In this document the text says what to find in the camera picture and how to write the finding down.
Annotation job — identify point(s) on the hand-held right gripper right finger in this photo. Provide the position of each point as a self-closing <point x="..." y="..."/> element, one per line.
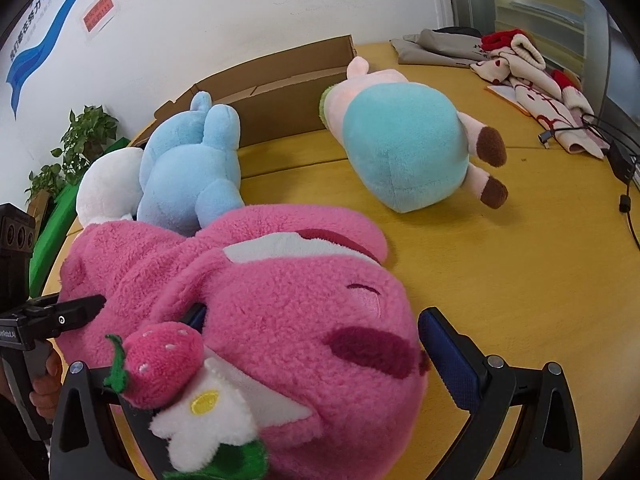
<point x="440" y="355"/>

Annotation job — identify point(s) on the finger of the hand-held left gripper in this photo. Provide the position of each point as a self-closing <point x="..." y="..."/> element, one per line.
<point x="80" y="316"/>

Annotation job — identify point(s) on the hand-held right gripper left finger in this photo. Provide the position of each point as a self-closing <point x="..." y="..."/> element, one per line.
<point x="197" y="318"/>

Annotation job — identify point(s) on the pink plush toy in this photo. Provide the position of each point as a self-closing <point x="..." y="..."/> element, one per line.
<point x="300" y="310"/>

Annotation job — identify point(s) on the white plush toy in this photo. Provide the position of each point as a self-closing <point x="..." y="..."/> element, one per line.
<point x="107" y="185"/>

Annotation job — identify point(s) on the light blue plush toy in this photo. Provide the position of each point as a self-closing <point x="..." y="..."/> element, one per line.
<point x="185" y="175"/>

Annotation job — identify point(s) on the green-haired pig plush toy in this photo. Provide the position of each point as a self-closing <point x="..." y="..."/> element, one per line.
<point x="410" y="145"/>

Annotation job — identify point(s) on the cardboard box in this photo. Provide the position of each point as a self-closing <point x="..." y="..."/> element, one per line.
<point x="280" y="105"/>

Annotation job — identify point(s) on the person's left hand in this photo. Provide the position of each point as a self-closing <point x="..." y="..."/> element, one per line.
<point x="46" y="390"/>

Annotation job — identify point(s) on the green panel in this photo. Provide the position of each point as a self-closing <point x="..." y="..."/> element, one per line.
<point x="50" y="240"/>

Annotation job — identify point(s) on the green potted plant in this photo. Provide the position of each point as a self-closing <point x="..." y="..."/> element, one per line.
<point x="82" y="135"/>

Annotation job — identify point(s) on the black power adapter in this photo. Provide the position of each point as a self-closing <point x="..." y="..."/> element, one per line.
<point x="621" y="162"/>

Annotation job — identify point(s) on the yellow shelf behind glass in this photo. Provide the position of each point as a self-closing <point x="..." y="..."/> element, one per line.
<point x="540" y="20"/>

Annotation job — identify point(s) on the frosted glass partition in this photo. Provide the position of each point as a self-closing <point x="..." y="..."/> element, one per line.
<point x="470" y="5"/>

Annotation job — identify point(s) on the blue wave wall poster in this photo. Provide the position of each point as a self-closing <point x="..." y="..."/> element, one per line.
<point x="30" y="55"/>

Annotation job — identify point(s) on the red wall label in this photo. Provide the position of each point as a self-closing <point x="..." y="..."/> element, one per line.
<point x="102" y="14"/>

